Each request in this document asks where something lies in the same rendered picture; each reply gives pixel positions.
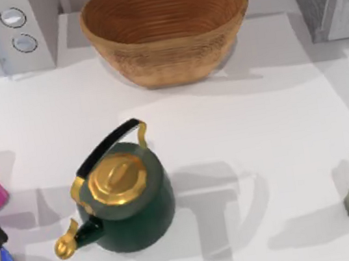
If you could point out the brown woven basket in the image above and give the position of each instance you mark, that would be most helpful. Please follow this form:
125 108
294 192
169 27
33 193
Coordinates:
167 36

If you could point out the green and gold kettle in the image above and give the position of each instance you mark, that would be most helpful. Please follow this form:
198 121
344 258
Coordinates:
132 202

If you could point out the pale microwave oven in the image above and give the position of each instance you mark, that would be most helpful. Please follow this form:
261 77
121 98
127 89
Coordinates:
34 36

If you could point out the white microwave knob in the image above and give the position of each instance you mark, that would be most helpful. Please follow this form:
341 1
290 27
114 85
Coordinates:
12 17
24 43

